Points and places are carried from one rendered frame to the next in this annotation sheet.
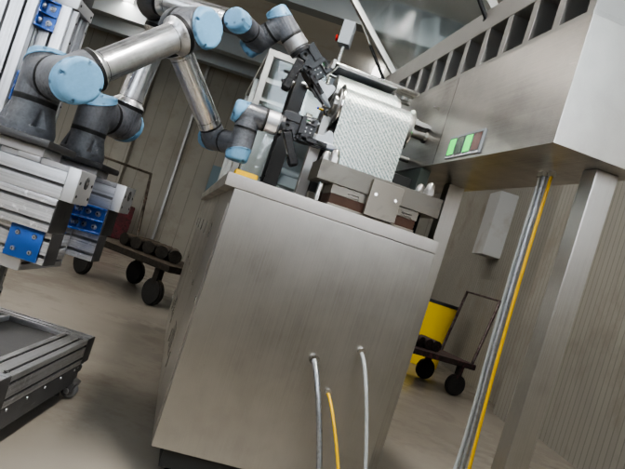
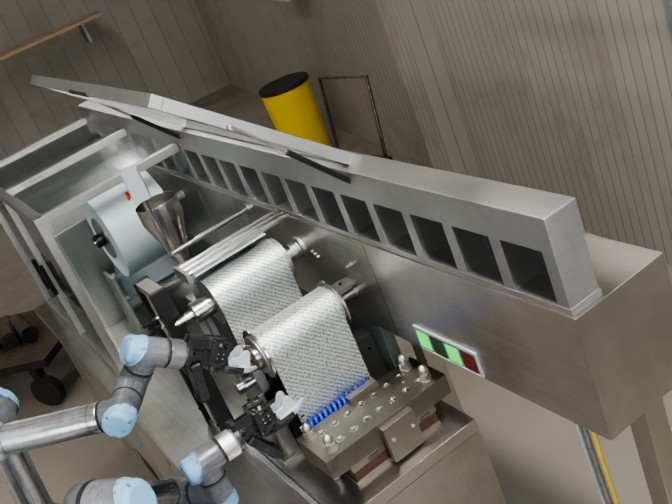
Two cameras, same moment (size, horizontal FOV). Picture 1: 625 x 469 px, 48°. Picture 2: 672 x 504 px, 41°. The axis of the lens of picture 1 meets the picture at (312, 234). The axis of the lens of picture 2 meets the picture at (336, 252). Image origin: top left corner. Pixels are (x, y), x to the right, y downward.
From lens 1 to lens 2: 167 cm
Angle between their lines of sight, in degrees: 29
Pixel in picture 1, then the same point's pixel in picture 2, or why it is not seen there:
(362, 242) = (419, 490)
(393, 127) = (330, 327)
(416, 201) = (425, 401)
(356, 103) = (282, 347)
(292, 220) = not seen: outside the picture
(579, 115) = (617, 400)
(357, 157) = (323, 384)
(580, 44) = (578, 347)
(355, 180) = (366, 445)
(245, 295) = not seen: outside the picture
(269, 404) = not seen: outside the picture
